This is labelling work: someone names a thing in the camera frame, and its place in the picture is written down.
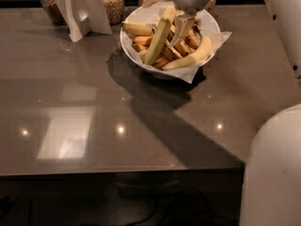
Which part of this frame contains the long green-yellow banana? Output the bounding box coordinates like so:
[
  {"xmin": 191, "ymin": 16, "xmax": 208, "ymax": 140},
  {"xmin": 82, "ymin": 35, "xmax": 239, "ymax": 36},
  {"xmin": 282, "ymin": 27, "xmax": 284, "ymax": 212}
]
[{"xmin": 144, "ymin": 6, "xmax": 176, "ymax": 65}]

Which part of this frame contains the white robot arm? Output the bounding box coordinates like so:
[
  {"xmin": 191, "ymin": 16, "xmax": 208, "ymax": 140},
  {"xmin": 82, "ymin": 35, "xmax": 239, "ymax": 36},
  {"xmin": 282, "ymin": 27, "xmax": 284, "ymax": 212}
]
[{"xmin": 135, "ymin": 0, "xmax": 301, "ymax": 226}]

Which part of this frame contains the spotted brown banana right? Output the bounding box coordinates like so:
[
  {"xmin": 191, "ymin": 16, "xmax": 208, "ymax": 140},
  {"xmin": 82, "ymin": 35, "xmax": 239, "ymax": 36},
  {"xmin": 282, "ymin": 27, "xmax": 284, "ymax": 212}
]
[{"xmin": 185, "ymin": 29, "xmax": 199, "ymax": 49}]

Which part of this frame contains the spotted brown banana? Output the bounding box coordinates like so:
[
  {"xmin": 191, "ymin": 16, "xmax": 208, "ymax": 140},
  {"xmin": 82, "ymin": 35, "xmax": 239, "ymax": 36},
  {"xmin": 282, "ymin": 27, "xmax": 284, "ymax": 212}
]
[
  {"xmin": 162, "ymin": 40, "xmax": 182, "ymax": 61},
  {"xmin": 168, "ymin": 25, "xmax": 192, "ymax": 57},
  {"xmin": 185, "ymin": 29, "xmax": 199, "ymax": 49}
]

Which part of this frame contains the spotted brown banana middle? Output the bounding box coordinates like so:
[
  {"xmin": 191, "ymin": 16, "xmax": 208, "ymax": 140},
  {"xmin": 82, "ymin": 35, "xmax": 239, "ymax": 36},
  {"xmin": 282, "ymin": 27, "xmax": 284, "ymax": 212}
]
[{"xmin": 168, "ymin": 25, "xmax": 192, "ymax": 57}]

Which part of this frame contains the white ceramic bowl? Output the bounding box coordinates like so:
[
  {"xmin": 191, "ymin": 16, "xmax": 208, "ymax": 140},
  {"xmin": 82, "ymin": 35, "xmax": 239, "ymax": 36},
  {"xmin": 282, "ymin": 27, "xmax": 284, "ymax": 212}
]
[{"xmin": 119, "ymin": 2, "xmax": 223, "ymax": 83}]

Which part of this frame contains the white paper bowl liner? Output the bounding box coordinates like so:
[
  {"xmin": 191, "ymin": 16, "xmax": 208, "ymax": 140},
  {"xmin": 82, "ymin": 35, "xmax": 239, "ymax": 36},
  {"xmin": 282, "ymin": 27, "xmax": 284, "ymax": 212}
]
[{"xmin": 120, "ymin": 10, "xmax": 231, "ymax": 83}]

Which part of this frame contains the spotted brown banana left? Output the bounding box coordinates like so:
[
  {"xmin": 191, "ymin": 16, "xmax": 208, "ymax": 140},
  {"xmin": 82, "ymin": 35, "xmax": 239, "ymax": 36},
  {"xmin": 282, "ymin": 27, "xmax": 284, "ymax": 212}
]
[{"xmin": 162, "ymin": 40, "xmax": 182, "ymax": 61}]

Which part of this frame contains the yellow banana at right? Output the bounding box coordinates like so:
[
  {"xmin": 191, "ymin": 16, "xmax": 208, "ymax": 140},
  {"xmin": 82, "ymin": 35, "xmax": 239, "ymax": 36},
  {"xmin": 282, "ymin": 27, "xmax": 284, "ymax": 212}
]
[{"xmin": 163, "ymin": 36, "xmax": 213, "ymax": 71}]

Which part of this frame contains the yellow banana at left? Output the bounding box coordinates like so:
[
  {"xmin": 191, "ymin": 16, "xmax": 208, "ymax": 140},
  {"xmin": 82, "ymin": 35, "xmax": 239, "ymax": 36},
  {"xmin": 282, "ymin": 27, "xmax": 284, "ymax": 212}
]
[{"xmin": 122, "ymin": 22, "xmax": 152, "ymax": 36}]

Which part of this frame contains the small yellow banana bottom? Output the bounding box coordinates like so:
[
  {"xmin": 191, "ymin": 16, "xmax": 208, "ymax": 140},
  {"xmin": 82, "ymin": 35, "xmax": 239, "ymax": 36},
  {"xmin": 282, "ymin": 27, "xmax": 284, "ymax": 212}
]
[{"xmin": 138, "ymin": 50, "xmax": 148, "ymax": 61}]

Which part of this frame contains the orange carrot upper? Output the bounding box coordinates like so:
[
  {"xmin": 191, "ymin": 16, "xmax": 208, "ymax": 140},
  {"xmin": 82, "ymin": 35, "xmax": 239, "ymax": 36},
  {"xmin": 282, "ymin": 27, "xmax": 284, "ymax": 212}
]
[{"xmin": 133, "ymin": 36, "xmax": 152, "ymax": 46}]

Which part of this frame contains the orange carrot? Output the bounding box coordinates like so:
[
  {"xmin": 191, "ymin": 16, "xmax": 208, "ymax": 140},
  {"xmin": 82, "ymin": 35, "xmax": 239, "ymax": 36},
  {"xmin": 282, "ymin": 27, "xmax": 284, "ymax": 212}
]
[
  {"xmin": 153, "ymin": 56, "xmax": 169, "ymax": 70},
  {"xmin": 133, "ymin": 43, "xmax": 149, "ymax": 52},
  {"xmin": 133, "ymin": 36, "xmax": 152, "ymax": 46}
]

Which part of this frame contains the orange carrot front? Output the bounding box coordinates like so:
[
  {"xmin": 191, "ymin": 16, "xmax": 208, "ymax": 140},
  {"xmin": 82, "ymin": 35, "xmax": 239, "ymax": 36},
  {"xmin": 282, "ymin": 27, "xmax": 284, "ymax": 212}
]
[{"xmin": 153, "ymin": 56, "xmax": 169, "ymax": 70}]

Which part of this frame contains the glass jar of grains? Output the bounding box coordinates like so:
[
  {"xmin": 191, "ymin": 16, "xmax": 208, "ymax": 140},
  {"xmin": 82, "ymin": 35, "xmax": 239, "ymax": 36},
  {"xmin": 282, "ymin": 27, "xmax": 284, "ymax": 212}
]
[{"xmin": 103, "ymin": 0, "xmax": 124, "ymax": 25}]

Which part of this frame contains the orange carrot lower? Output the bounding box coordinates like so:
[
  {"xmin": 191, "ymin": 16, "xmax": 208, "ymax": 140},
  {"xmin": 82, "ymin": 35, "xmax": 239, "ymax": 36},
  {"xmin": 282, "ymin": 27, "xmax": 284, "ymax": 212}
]
[{"xmin": 133, "ymin": 43, "xmax": 149, "ymax": 52}]

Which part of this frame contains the white folded paper stand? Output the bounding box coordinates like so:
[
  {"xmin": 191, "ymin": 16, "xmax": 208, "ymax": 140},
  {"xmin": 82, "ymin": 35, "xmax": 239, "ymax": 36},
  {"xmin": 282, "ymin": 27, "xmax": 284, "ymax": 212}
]
[{"xmin": 55, "ymin": 0, "xmax": 112, "ymax": 42}]

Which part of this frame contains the glass jar of nuts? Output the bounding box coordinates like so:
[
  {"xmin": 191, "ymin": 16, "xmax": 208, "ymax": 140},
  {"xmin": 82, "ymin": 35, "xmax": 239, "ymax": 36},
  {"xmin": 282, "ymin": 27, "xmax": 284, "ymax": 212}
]
[{"xmin": 40, "ymin": 0, "xmax": 66, "ymax": 25}]

